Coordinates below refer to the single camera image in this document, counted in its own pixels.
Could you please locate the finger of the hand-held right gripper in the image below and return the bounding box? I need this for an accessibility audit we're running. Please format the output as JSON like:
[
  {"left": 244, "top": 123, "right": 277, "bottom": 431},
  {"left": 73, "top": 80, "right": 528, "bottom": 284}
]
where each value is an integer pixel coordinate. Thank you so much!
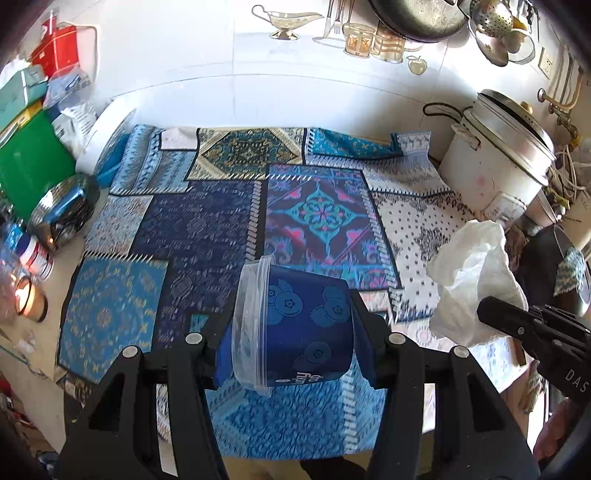
[
  {"left": 478, "top": 296, "right": 591, "bottom": 370},
  {"left": 531, "top": 304, "right": 591, "bottom": 337}
]

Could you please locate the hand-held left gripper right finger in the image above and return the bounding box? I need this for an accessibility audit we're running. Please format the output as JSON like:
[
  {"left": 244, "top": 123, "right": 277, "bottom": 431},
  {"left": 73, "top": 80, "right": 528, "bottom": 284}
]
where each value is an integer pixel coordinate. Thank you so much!
[{"left": 350, "top": 290, "right": 541, "bottom": 480}]

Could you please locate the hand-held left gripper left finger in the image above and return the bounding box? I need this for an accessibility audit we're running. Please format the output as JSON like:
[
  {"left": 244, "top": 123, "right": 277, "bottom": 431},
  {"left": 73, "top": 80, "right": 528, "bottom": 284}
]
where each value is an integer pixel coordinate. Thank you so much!
[{"left": 55, "top": 295, "right": 238, "bottom": 480}]

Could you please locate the white plastic bag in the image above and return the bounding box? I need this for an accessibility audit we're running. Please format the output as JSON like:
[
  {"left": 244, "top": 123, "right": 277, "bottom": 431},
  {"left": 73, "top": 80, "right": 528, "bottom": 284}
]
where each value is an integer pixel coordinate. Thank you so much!
[{"left": 427, "top": 220, "right": 529, "bottom": 347}]

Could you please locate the blue yoghurt cup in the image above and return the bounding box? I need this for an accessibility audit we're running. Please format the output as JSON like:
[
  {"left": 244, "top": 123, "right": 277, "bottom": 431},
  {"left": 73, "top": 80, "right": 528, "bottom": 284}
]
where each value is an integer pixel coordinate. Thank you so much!
[{"left": 231, "top": 255, "right": 356, "bottom": 398}]

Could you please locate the grey crocheted cloth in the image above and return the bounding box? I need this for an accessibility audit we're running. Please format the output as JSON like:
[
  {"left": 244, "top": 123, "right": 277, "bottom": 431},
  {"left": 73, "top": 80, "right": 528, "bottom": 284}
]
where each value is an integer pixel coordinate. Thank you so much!
[{"left": 519, "top": 364, "right": 548, "bottom": 414}]

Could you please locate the teal crocheted cloth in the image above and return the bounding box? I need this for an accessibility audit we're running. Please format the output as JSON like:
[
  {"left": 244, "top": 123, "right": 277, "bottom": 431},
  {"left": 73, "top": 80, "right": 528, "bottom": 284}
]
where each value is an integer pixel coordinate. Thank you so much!
[{"left": 553, "top": 247, "right": 587, "bottom": 296}]

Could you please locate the black pot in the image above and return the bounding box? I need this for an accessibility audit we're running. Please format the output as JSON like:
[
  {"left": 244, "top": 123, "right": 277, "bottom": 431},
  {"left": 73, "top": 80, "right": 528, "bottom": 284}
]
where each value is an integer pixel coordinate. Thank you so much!
[{"left": 515, "top": 226, "right": 591, "bottom": 317}]

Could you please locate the patchwork printed tablecloth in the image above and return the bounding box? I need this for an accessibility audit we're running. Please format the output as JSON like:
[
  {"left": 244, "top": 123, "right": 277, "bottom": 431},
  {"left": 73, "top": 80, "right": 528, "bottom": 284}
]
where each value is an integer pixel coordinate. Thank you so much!
[{"left": 55, "top": 124, "right": 527, "bottom": 457}]

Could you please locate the white rice cooker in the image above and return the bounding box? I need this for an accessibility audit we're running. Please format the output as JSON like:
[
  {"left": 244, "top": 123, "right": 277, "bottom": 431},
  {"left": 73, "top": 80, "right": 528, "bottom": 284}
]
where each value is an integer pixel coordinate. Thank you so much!
[{"left": 438, "top": 108, "right": 543, "bottom": 217}]

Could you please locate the aluminium steamer pot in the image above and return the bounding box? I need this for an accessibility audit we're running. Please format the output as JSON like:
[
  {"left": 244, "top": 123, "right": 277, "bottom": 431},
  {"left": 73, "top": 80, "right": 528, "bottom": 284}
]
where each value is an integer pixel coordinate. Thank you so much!
[{"left": 464, "top": 92, "right": 557, "bottom": 185}]

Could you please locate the metal pot lid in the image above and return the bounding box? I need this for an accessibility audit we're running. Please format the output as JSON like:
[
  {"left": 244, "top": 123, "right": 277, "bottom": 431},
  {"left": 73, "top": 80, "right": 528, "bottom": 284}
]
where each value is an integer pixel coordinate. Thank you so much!
[{"left": 478, "top": 89, "right": 555, "bottom": 153}]

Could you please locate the glass jar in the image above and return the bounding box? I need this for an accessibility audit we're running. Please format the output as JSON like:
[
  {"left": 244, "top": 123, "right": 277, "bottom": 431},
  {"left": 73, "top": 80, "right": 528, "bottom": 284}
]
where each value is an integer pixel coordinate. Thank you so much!
[{"left": 11, "top": 276, "right": 49, "bottom": 323}]

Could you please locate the brass tap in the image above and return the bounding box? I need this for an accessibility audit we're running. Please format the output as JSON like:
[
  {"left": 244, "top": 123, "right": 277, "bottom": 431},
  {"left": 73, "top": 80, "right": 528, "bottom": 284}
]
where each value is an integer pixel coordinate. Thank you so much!
[{"left": 537, "top": 88, "right": 580, "bottom": 139}]

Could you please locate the small red and white jar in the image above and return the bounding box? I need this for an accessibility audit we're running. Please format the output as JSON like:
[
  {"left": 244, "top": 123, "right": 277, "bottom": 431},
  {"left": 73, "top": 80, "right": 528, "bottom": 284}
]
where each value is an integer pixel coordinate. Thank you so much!
[{"left": 18, "top": 233, "right": 54, "bottom": 280}]

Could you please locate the shiny blue foil packet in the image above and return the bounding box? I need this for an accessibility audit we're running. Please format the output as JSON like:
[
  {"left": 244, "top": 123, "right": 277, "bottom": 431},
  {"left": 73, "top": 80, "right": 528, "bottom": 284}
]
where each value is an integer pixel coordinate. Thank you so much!
[{"left": 28, "top": 174, "right": 101, "bottom": 252}]

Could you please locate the metal ladle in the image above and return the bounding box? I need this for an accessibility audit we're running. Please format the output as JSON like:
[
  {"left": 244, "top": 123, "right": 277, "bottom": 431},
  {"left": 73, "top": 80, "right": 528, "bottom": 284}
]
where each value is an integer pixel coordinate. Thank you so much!
[{"left": 475, "top": 32, "right": 509, "bottom": 65}]

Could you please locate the green box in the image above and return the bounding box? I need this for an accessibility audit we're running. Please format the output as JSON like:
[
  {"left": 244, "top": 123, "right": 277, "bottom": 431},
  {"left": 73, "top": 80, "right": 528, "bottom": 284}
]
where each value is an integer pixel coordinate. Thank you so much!
[{"left": 0, "top": 108, "right": 77, "bottom": 220}]

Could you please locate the metal strainer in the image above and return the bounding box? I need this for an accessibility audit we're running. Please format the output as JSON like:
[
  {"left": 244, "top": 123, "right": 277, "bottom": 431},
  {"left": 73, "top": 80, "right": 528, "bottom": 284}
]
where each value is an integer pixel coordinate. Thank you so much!
[{"left": 471, "top": 0, "right": 514, "bottom": 38}]

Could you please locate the clear plastic packet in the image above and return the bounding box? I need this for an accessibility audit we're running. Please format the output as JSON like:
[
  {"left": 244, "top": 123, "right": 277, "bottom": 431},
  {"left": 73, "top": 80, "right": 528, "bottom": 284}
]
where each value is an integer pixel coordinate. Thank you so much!
[{"left": 44, "top": 69, "right": 98, "bottom": 158}]

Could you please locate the black wok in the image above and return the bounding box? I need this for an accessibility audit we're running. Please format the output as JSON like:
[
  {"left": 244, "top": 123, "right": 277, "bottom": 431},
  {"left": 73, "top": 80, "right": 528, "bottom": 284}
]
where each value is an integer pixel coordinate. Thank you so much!
[{"left": 367, "top": 0, "right": 469, "bottom": 43}]

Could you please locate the teal box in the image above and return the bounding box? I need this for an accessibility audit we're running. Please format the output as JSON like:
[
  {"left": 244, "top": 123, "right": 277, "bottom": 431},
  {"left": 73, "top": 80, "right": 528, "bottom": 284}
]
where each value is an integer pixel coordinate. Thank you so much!
[{"left": 0, "top": 65, "right": 49, "bottom": 130}]

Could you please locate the red tin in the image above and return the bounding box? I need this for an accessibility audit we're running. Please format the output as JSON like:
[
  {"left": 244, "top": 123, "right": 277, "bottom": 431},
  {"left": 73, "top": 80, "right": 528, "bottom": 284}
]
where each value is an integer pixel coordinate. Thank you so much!
[{"left": 30, "top": 21, "right": 79, "bottom": 77}]

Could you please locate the white cord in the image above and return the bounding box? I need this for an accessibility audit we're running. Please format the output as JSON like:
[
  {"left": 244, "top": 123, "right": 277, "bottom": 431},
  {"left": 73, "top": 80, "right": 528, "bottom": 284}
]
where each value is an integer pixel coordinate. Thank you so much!
[{"left": 554, "top": 148, "right": 591, "bottom": 204}]

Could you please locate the black power cable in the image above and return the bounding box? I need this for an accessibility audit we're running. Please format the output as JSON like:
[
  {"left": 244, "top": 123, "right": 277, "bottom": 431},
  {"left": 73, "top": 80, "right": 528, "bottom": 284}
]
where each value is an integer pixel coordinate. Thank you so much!
[{"left": 422, "top": 102, "right": 467, "bottom": 127}]

